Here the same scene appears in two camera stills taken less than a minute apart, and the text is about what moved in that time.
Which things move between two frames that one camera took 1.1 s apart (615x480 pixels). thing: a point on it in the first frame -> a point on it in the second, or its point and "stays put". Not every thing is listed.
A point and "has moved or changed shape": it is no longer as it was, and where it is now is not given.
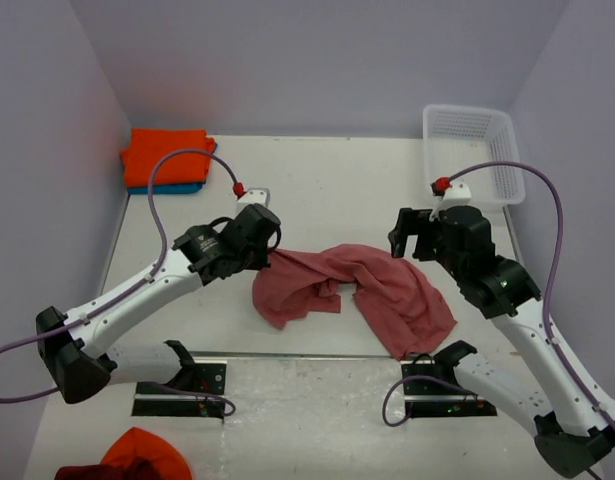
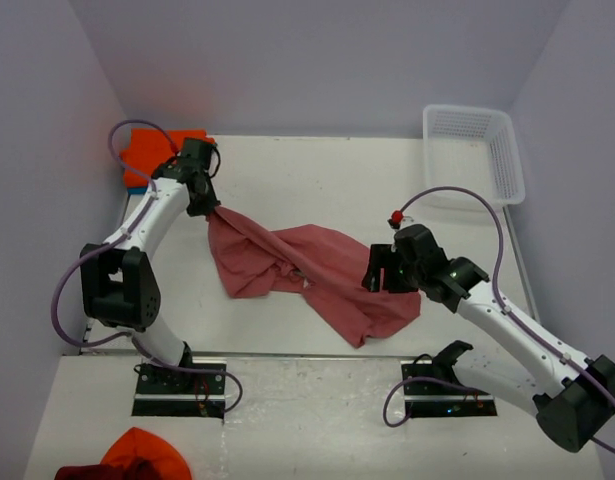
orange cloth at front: x=143 y=456 stays put
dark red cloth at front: x=92 y=472 stays put
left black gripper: x=261 y=260 -> x=207 y=206
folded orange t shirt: x=148 y=145 stays put
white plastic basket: x=459 y=138 stays put
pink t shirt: x=401 y=311 has moved or changed shape
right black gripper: x=412 y=222 -> x=381 y=256
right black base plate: x=431 y=398 stays put
